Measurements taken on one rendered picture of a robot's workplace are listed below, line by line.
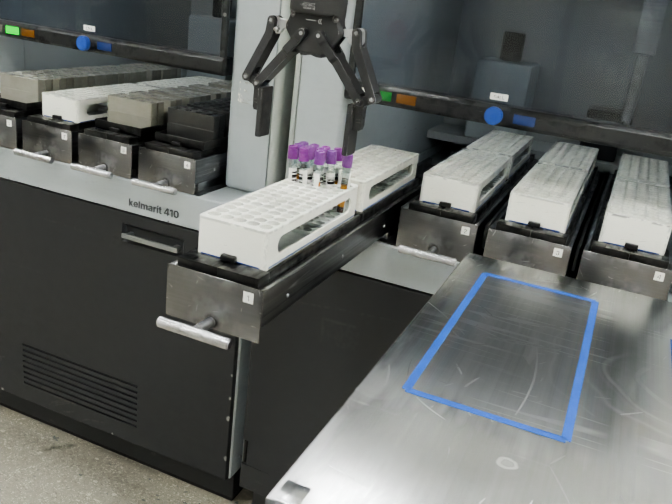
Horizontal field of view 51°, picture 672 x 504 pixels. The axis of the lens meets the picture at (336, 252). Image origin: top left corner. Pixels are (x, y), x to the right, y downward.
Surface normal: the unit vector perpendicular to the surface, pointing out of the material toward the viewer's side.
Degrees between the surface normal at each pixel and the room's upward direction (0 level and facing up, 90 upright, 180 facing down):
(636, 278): 90
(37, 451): 0
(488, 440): 0
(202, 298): 90
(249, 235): 90
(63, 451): 0
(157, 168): 90
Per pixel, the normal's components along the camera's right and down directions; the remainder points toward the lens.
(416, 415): 0.11, -0.93
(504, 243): -0.40, 0.28
